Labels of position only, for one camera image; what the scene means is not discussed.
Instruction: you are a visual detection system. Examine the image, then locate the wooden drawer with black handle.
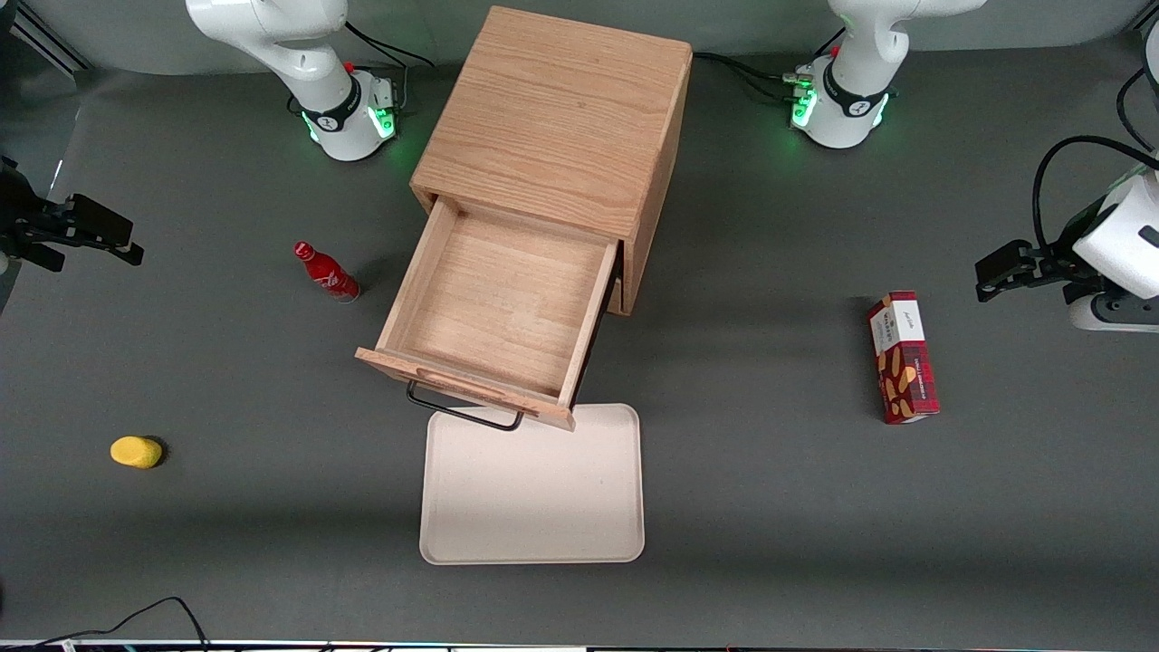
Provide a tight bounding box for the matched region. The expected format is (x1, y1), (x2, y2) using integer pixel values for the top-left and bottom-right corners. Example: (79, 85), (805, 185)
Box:
(355, 195), (626, 432)

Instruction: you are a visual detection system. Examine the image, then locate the wooden drawer cabinet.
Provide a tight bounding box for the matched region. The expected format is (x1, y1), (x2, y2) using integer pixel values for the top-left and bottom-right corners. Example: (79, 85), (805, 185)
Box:
(409, 6), (694, 316)

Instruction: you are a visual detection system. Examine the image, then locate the red snack box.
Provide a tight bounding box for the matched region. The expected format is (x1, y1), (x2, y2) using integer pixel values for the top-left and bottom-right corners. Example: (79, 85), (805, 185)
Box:
(866, 290), (941, 426)

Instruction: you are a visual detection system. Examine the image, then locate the yellow foam block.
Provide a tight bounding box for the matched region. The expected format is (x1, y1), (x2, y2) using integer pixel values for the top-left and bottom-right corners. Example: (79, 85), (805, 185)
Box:
(110, 436), (166, 470)

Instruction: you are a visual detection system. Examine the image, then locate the red cola bottle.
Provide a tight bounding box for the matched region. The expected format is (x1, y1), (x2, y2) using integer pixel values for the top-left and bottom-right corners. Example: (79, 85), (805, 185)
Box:
(293, 241), (361, 302)

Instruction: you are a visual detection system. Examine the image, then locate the beige rectangular tray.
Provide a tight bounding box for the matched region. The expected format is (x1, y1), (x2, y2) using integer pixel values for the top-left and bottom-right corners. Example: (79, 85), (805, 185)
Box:
(419, 403), (646, 566)

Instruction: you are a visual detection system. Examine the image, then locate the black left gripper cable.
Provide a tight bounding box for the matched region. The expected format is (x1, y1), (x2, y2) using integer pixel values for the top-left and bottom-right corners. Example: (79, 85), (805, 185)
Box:
(1032, 136), (1159, 259)

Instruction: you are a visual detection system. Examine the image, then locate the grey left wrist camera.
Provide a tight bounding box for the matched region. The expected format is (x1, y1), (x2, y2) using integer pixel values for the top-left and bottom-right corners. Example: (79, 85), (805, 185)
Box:
(1068, 292), (1159, 332)

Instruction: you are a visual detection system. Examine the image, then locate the black looped cable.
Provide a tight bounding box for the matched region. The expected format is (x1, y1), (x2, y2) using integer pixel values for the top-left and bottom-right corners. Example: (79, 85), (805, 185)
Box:
(1116, 68), (1159, 153)

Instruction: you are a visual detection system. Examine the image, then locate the aluminium frame profile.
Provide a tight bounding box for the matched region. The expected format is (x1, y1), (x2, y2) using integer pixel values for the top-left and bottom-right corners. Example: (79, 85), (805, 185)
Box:
(0, 0), (91, 78)

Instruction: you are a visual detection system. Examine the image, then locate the black left base cable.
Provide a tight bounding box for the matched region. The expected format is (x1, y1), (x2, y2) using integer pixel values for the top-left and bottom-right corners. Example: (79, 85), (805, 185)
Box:
(715, 59), (811, 102)
(693, 52), (811, 82)

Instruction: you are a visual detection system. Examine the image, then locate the black base cable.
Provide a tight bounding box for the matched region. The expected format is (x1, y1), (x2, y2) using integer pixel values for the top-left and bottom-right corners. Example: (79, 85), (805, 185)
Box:
(693, 52), (811, 82)
(344, 20), (436, 119)
(715, 59), (811, 102)

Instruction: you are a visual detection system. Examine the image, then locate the black right base cable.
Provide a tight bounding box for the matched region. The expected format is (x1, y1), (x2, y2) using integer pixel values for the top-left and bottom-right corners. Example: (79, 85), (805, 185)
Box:
(344, 20), (436, 119)

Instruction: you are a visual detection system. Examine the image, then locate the black cable at table edge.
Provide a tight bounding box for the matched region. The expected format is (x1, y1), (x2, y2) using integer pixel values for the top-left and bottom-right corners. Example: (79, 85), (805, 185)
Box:
(0, 596), (211, 652)

